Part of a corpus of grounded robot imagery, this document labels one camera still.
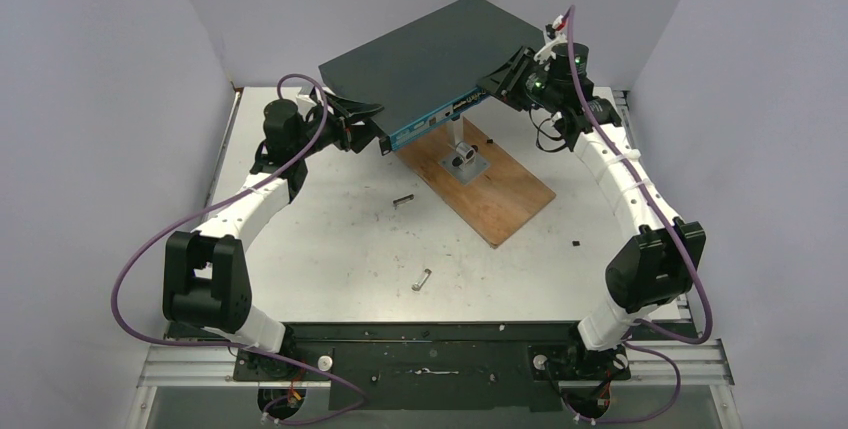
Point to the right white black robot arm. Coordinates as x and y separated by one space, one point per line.
659 260

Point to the teal grey network switch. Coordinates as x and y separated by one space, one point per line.
425 73

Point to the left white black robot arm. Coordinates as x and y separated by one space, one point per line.
206 279

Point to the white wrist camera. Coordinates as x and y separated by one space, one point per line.
307 98
555 33

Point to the wooden base board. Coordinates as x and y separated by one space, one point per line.
495 194

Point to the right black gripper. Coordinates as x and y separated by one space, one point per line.
502 84

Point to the dark transceiver module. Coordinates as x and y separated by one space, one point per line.
400 201

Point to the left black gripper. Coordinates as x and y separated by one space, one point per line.
348 134

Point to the metal switch mounting stand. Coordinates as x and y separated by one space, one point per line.
464 162

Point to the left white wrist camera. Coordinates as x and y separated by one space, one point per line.
307 98

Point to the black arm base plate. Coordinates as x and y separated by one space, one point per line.
445 366

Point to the aluminium frame rail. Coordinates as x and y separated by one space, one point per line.
214 367

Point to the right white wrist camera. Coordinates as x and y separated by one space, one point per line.
555 33

